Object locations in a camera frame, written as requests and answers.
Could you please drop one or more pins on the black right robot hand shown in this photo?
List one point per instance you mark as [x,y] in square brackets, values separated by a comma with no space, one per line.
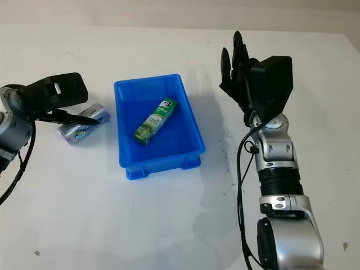
[239,81]

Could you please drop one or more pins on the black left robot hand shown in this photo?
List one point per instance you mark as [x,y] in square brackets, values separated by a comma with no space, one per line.
[60,116]

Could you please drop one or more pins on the green toothpaste box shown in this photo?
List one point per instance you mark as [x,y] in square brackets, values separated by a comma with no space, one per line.
[154,121]

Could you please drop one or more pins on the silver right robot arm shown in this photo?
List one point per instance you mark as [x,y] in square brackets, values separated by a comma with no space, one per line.
[281,174]

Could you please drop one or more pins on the blue plastic tray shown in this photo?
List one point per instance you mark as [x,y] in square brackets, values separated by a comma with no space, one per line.
[168,157]

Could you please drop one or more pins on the small pink scrap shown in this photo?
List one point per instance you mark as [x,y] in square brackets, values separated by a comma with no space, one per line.
[36,252]

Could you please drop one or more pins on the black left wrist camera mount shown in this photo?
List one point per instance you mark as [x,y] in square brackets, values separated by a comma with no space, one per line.
[67,90]

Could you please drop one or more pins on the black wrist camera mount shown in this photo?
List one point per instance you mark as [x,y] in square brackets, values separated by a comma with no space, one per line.
[272,87]
[67,90]

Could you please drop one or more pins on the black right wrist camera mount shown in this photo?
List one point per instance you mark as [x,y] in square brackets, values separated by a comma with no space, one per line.
[272,87]

